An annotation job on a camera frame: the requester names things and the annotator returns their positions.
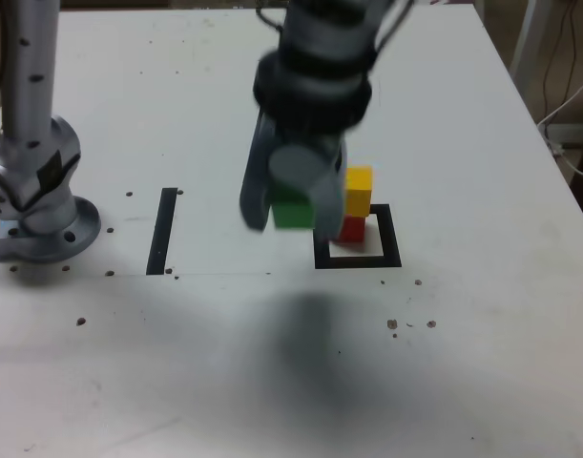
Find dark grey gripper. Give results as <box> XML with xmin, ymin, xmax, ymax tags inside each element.
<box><xmin>239</xmin><ymin>113</ymin><xmax>348</xmax><ymax>242</ymax></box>

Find green cube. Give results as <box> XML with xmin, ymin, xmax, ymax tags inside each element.
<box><xmin>270</xmin><ymin>183</ymin><xmax>317</xmax><ymax>231</ymax></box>

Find yellow cube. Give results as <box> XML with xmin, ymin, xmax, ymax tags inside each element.
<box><xmin>343</xmin><ymin>165</ymin><xmax>374</xmax><ymax>219</ymax></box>

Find red cube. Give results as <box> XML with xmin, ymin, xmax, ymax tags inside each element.
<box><xmin>337</xmin><ymin>214</ymin><xmax>368</xmax><ymax>242</ymax></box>

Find black tape square outline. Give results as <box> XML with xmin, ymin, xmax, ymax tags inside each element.
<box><xmin>313</xmin><ymin>203</ymin><xmax>404</xmax><ymax>271</ymax></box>

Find black tape strip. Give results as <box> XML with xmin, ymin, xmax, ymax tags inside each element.
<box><xmin>146</xmin><ymin>187</ymin><xmax>179</xmax><ymax>277</ymax></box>

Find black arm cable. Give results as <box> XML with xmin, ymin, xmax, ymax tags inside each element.
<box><xmin>374</xmin><ymin>0</ymin><xmax>414</xmax><ymax>53</ymax></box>

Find black background cable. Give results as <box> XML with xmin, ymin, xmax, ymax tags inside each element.
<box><xmin>540</xmin><ymin>0</ymin><xmax>579</xmax><ymax>121</ymax></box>

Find white background post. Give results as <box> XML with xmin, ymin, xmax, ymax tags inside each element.
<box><xmin>509</xmin><ymin>0</ymin><xmax>552</xmax><ymax>92</ymax></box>

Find white background cable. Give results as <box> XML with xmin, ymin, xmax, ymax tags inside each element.
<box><xmin>536</xmin><ymin>70</ymin><xmax>583</xmax><ymax>178</ymax></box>

